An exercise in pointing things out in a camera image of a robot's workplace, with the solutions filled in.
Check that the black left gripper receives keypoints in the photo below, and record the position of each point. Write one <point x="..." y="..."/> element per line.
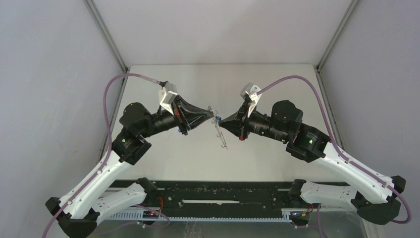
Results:
<point x="192" y="120"/>

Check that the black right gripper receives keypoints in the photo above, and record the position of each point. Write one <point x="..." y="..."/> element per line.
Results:
<point x="238" y="123"/>

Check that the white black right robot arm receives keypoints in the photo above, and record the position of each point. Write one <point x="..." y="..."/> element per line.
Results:
<point x="371" y="195"/>

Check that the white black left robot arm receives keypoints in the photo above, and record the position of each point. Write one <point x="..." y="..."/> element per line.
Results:
<point x="80" y="211"/>

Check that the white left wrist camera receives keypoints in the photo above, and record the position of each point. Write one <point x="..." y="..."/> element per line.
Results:
<point x="167" y="94"/>

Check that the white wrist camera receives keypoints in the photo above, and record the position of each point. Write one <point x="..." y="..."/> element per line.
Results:
<point x="167" y="94"/>
<point x="250" y="94"/>

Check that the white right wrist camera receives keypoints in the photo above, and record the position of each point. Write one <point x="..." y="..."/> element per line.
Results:
<point x="250" y="94"/>

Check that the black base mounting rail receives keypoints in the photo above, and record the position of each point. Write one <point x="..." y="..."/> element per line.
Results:
<point x="243" y="200"/>

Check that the aluminium frame rail left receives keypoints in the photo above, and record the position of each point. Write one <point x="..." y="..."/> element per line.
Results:
<point x="99" y="61"/>

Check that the aluminium frame rail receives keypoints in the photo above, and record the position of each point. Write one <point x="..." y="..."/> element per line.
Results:
<point x="326" y="77"/>
<point x="99" y="61"/>

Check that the aluminium frame rail right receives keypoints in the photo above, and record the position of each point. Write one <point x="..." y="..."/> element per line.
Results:
<point x="326" y="77"/>

